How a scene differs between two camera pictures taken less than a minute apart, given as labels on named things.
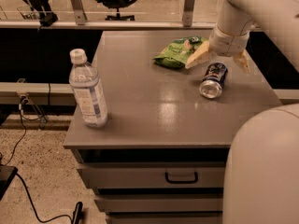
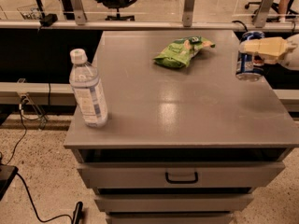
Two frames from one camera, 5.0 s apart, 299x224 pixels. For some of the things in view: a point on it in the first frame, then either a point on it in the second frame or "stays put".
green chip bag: [175, 53] stays put
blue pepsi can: [212, 84] to [247, 70]
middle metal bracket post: [188, 10] stays put
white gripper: [226, 45] to [292, 56]
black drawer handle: [181, 182] stays put
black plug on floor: [77, 213] stays put
